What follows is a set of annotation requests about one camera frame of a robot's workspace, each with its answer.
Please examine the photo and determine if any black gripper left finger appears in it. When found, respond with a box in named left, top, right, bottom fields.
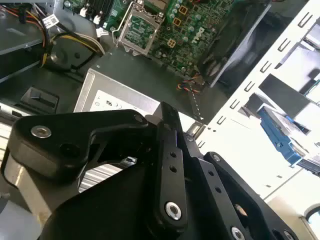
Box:
left=0, top=101, right=189, bottom=232

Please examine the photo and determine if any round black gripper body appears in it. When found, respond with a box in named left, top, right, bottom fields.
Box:
left=39, top=163, right=227, bottom=240

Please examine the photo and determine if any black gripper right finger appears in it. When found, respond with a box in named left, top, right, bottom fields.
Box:
left=179, top=133, right=300, bottom=240

